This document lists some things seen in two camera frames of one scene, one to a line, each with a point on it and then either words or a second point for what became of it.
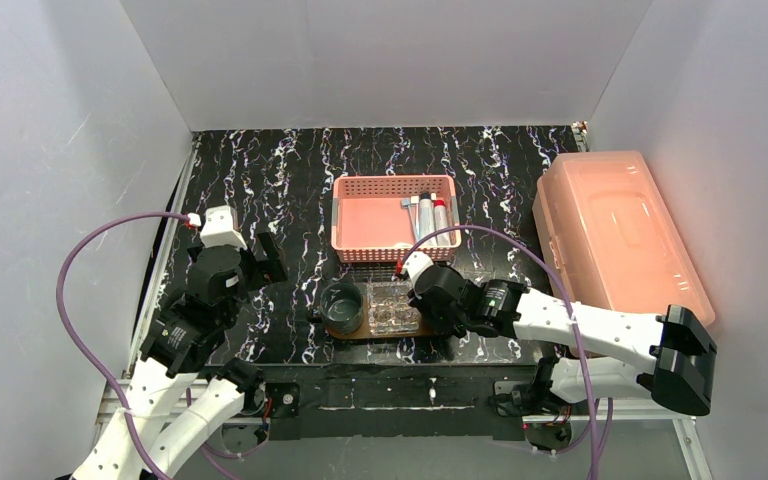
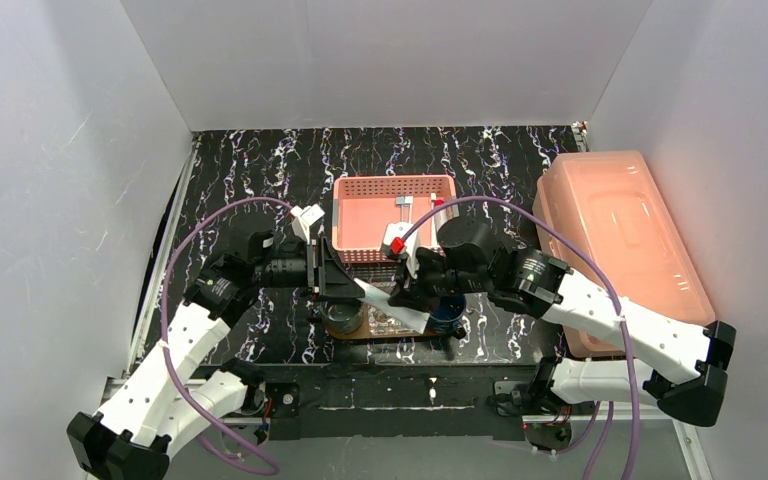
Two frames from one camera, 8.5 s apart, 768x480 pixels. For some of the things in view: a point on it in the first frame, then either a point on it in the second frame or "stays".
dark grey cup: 342,308 stays
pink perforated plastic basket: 375,217 stays
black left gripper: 255,263 → 321,268
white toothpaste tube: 426,220 → 411,317
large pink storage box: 607,238 stays
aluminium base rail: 641,409 stays
